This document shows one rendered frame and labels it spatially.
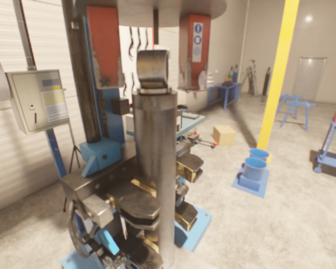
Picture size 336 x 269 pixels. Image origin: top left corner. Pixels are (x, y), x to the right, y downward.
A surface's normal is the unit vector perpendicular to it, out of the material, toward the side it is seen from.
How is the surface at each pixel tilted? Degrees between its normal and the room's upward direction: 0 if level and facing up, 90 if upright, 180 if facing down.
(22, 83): 90
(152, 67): 87
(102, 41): 90
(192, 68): 90
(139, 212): 0
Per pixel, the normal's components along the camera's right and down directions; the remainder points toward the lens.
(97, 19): 0.34, 0.37
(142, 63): -0.10, 0.16
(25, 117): 0.82, 0.23
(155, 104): 0.14, 0.39
